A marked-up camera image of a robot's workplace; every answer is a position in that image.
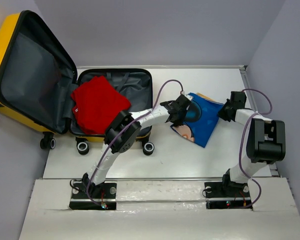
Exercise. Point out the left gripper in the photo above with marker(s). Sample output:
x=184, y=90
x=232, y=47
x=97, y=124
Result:
x=179, y=123

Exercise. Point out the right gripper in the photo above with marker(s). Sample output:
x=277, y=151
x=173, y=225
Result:
x=220, y=112

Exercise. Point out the blue cartoon print shirt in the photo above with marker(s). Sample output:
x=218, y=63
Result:
x=200, y=120

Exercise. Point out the red shirt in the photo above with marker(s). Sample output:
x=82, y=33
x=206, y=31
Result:
x=96, y=104

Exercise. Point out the yellow hard-shell suitcase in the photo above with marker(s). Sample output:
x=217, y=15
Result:
x=37, y=78

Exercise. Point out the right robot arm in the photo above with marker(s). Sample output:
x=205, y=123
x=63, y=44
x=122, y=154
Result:
x=263, y=141

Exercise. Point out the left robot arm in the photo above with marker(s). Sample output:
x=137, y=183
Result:
x=124, y=130

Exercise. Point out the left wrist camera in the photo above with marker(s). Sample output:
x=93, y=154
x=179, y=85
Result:
x=188, y=96

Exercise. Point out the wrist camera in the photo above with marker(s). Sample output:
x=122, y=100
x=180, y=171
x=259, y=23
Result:
x=241, y=93
x=188, y=96

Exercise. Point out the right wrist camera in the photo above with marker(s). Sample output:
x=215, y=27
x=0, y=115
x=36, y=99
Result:
x=241, y=93

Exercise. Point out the aluminium table rail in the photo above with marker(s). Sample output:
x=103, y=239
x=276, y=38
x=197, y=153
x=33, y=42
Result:
x=252, y=104

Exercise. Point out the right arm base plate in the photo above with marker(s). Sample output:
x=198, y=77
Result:
x=219, y=197

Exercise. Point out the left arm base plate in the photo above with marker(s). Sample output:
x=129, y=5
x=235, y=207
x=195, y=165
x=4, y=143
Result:
x=102, y=199

